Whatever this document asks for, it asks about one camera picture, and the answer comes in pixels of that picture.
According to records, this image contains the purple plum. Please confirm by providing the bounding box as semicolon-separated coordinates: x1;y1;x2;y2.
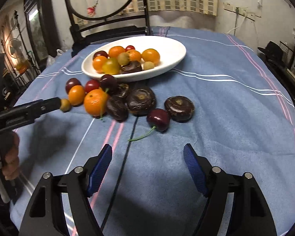
65;78;81;94

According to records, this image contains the person's left hand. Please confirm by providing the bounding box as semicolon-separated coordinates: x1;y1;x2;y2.
0;131;19;181

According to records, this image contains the orange with green stem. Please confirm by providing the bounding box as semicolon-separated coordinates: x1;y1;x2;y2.
126;50;142;62

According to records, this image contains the dark wooden cabinet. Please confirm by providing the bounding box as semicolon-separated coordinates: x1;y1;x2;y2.
23;0;61;69

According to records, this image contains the big orange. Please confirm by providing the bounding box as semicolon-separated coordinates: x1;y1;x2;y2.
84;88;109;117

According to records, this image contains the dark red cherry with stem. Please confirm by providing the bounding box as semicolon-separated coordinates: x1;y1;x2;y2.
129;108;171;142

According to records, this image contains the blue striped tablecloth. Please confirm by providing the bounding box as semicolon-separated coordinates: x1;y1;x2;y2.
10;28;295;235

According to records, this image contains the standing fan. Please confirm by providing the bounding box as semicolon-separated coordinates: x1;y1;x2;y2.
8;38;23;59

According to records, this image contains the small orange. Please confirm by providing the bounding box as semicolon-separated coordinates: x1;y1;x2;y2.
68;85;85;107

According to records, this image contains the dark water chestnut piece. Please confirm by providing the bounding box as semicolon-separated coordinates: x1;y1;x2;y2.
106;96;129;122

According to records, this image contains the small yellowish longan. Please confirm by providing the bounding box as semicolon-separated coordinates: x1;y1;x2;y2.
117;52;130;67

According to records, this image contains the wall power strip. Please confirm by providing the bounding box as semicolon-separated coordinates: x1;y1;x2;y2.
223;2;256;21

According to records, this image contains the white oval plate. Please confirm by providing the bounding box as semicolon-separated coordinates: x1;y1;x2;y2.
81;36;186;82

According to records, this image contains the large orange mandarin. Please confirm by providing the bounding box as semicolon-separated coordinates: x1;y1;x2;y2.
108;46;126;58

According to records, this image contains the black embroidered round screen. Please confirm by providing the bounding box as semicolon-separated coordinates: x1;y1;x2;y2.
65;0;152;55

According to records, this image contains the pale longan in plate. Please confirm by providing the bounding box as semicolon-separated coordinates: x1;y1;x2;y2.
143;61;155;70

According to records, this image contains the green-yellow tomato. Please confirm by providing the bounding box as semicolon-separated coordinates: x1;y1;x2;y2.
102;58;121;75

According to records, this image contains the red cherry tomato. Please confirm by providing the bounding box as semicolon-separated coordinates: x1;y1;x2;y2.
125;45;135;51

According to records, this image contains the clear plastic bag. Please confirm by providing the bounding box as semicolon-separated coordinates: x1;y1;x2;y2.
46;49;64;67

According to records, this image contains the small yellow-orange tomato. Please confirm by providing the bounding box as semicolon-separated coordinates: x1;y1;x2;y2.
142;49;160;65

